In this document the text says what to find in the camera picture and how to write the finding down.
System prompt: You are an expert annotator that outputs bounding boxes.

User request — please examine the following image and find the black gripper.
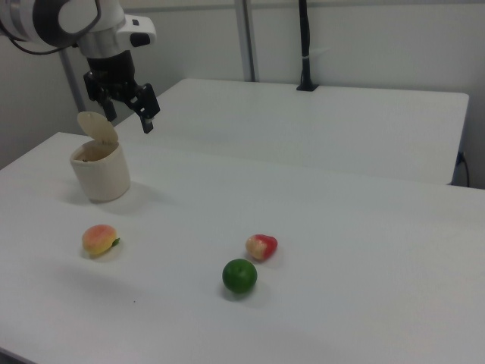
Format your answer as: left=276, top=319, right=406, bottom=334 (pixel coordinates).
left=83, top=50, right=161, bottom=134

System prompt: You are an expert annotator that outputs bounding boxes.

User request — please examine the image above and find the cream round bin lid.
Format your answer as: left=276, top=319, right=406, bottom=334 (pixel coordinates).
left=77, top=110, right=119, bottom=146

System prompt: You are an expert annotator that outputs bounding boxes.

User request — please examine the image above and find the cream garbage bin container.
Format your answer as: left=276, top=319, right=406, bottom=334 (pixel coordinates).
left=69, top=140, right=132, bottom=202

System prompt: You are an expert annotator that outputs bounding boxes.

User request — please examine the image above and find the toy peach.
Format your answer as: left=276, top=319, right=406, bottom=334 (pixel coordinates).
left=81, top=224, right=121, bottom=259

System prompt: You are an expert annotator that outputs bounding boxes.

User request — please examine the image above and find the bitten red toy apple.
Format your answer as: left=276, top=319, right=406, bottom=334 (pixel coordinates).
left=245, top=233, right=279, bottom=262

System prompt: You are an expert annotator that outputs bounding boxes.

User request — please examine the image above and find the green toy lime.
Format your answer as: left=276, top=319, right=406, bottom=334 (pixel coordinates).
left=221, top=258, right=258, bottom=294

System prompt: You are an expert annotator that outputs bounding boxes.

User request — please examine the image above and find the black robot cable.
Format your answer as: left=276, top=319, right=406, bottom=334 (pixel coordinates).
left=8, top=36, right=81, bottom=55

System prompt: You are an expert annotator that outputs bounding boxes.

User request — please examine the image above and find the wide aluminium frame post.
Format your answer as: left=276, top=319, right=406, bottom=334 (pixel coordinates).
left=233, top=0, right=261, bottom=83

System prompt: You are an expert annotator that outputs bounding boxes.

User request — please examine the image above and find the black camera pole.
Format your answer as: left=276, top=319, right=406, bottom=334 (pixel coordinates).
left=297, top=0, right=314, bottom=87

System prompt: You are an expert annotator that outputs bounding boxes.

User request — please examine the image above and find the blue wall cable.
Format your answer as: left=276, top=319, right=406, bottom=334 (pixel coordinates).
left=456, top=150, right=471, bottom=187

